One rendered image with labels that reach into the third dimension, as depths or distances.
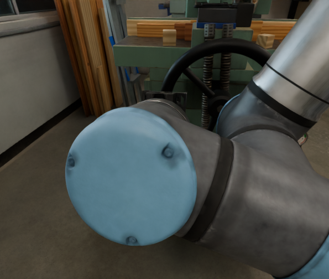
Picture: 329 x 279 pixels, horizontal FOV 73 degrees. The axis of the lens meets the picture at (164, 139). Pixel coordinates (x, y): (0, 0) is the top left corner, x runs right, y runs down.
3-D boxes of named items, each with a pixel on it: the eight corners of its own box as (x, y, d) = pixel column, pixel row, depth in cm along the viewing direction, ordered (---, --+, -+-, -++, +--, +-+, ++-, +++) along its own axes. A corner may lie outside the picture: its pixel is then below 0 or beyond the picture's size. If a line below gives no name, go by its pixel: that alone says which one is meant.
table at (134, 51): (103, 76, 60) (99, 52, 57) (130, 51, 86) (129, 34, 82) (340, 85, 54) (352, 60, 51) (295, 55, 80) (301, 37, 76)
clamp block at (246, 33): (188, 67, 57) (190, 29, 52) (189, 55, 68) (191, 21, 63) (247, 70, 55) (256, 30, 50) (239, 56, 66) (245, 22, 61)
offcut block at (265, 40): (261, 45, 65) (264, 33, 63) (272, 47, 63) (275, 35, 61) (255, 46, 63) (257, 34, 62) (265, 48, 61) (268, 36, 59)
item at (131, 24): (127, 35, 79) (126, 20, 77) (129, 34, 81) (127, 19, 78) (304, 39, 73) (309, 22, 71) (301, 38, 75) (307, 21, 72)
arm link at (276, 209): (337, 153, 22) (220, 106, 22) (431, 266, 12) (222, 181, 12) (281, 211, 27) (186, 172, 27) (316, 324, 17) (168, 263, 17)
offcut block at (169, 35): (162, 46, 64) (162, 30, 62) (162, 44, 67) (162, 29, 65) (176, 46, 64) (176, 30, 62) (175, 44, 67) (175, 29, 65)
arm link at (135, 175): (171, 280, 15) (32, 222, 15) (179, 191, 27) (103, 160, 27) (234, 155, 12) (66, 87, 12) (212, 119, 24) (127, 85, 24)
